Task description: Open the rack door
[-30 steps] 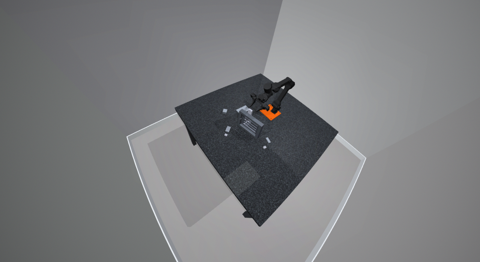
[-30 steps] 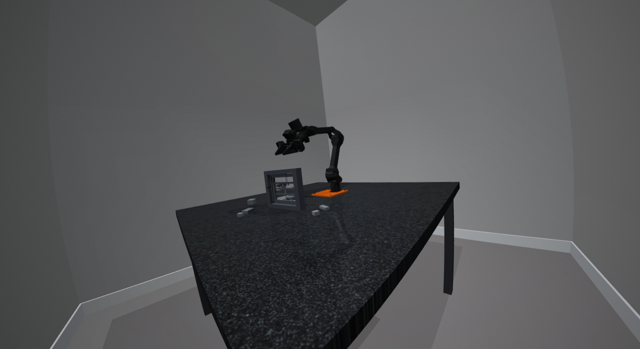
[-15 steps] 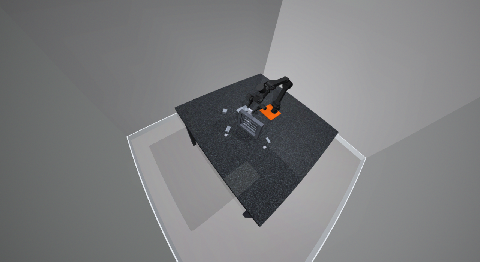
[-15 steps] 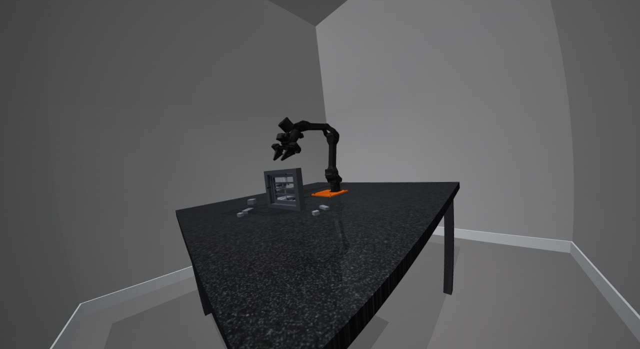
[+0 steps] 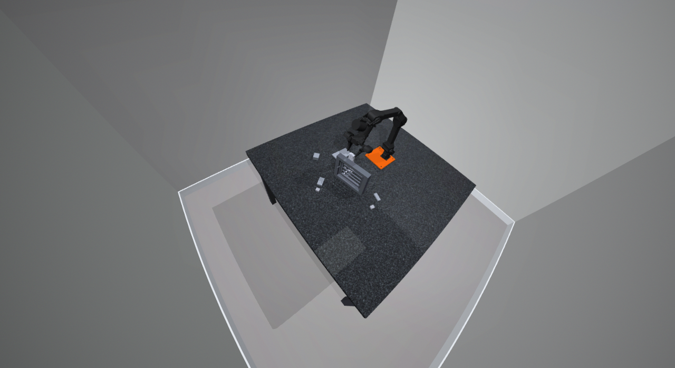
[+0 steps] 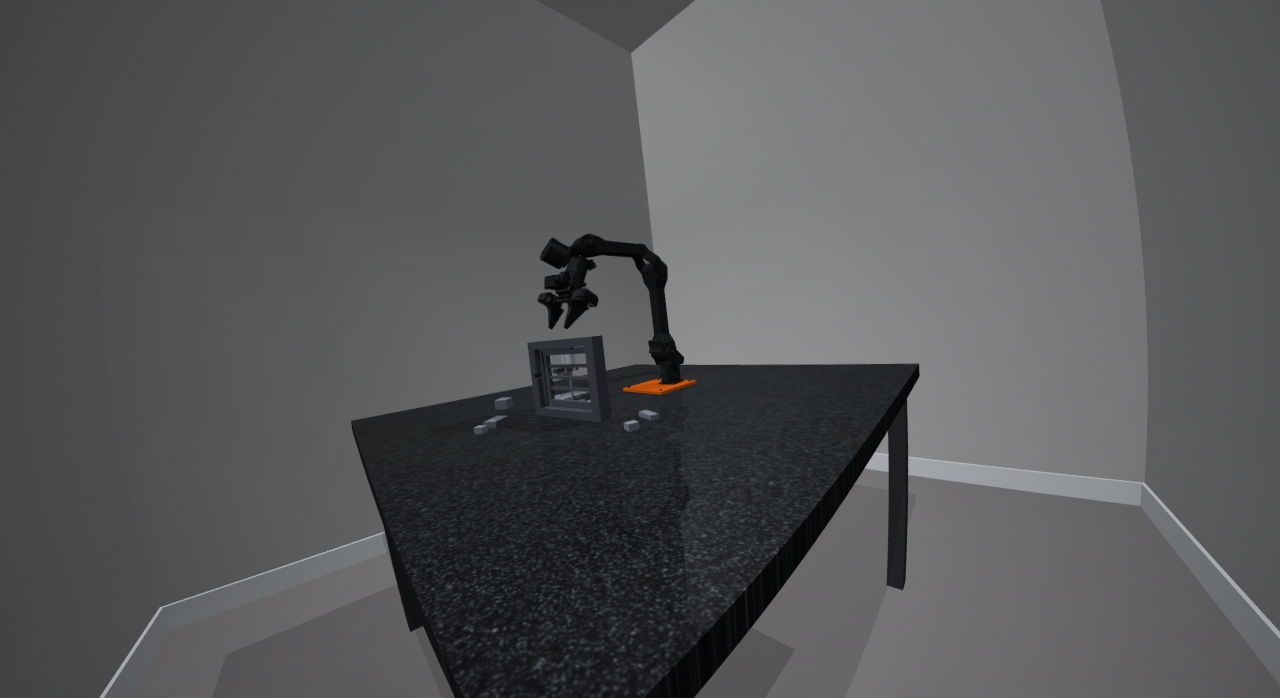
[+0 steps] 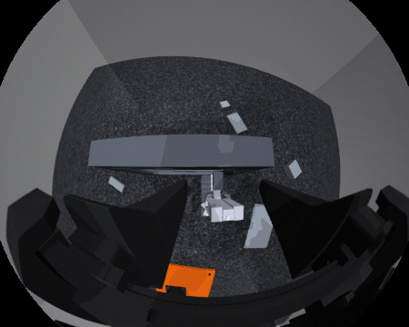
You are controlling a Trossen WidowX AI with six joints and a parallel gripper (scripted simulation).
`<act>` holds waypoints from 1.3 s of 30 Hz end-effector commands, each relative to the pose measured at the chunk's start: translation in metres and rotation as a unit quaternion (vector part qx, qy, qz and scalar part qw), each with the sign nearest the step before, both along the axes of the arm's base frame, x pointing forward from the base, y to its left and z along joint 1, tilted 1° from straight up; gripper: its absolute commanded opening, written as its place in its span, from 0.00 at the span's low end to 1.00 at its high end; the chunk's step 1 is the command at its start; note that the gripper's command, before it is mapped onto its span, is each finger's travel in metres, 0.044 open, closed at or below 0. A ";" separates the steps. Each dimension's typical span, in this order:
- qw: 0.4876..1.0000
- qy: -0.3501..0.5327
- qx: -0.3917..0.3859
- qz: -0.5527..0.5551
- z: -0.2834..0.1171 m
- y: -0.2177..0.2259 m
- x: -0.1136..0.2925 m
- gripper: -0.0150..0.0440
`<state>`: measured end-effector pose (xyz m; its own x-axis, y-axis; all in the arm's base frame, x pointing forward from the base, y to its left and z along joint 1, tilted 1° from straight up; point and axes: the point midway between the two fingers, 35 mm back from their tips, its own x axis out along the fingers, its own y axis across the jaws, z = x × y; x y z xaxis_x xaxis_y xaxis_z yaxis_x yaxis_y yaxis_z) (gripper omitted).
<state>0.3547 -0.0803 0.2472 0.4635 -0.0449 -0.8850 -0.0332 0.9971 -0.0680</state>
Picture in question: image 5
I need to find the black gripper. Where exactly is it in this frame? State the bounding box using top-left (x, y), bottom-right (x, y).
top-left (344, 131), bottom-right (373, 157)

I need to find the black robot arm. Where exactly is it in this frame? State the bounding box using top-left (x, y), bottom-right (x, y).
top-left (351, 107), bottom-right (407, 160)

